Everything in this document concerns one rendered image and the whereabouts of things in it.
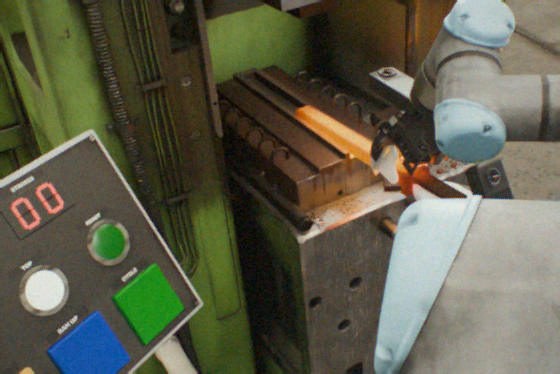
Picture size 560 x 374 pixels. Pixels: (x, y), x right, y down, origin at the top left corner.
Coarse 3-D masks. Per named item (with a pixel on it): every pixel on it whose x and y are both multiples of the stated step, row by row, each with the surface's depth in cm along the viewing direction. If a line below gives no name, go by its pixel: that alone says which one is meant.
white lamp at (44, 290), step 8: (40, 272) 78; (48, 272) 78; (32, 280) 77; (40, 280) 78; (48, 280) 78; (56, 280) 79; (32, 288) 77; (40, 288) 77; (48, 288) 78; (56, 288) 79; (32, 296) 77; (40, 296) 77; (48, 296) 78; (56, 296) 78; (32, 304) 77; (40, 304) 77; (48, 304) 78; (56, 304) 78
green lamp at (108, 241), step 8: (96, 232) 83; (104, 232) 84; (112, 232) 85; (120, 232) 86; (96, 240) 83; (104, 240) 84; (112, 240) 84; (120, 240) 85; (96, 248) 83; (104, 248) 84; (112, 248) 84; (120, 248) 85; (104, 256) 83; (112, 256) 84
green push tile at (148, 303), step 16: (144, 272) 86; (160, 272) 88; (128, 288) 84; (144, 288) 86; (160, 288) 87; (128, 304) 84; (144, 304) 85; (160, 304) 87; (176, 304) 89; (128, 320) 84; (144, 320) 85; (160, 320) 87; (144, 336) 85
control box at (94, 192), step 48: (96, 144) 86; (0, 192) 77; (48, 192) 80; (96, 192) 85; (0, 240) 76; (48, 240) 79; (144, 240) 88; (0, 288) 75; (96, 288) 82; (192, 288) 92; (0, 336) 74; (48, 336) 77
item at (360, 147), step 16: (304, 112) 126; (320, 112) 125; (320, 128) 121; (336, 128) 119; (352, 144) 113; (368, 144) 113; (368, 160) 111; (400, 160) 107; (400, 176) 104; (416, 176) 102; (432, 176) 101; (432, 192) 98; (448, 192) 97
